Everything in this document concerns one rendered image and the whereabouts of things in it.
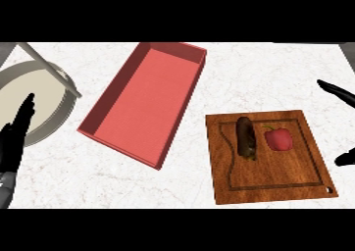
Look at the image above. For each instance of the dark grey flat object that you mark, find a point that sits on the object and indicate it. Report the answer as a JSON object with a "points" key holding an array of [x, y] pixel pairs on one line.
{"points": [[0, 54]]}

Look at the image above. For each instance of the brown wooden cutting board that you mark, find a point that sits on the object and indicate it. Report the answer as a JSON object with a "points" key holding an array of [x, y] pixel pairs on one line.
{"points": [[269, 157]]}

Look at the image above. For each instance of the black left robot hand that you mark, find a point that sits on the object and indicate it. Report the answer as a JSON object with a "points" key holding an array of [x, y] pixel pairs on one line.
{"points": [[13, 140]]}

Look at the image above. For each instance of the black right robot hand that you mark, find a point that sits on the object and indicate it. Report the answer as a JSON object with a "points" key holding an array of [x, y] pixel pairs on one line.
{"points": [[346, 94]]}

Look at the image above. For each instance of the grey flat appliance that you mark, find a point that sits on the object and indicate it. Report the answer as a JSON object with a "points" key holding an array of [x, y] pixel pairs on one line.
{"points": [[353, 59]]}

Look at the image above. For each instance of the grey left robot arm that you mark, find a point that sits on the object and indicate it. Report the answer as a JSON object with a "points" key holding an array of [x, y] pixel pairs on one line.
{"points": [[0, 192]]}

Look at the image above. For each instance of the dark brown eggplant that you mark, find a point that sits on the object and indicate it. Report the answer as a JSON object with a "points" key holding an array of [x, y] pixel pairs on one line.
{"points": [[245, 138]]}

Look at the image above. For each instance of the red cardboard box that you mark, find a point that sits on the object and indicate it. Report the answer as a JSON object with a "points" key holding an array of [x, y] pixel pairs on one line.
{"points": [[145, 103]]}

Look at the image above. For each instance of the red bell pepper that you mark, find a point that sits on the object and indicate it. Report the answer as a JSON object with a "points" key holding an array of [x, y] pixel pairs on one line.
{"points": [[278, 138]]}

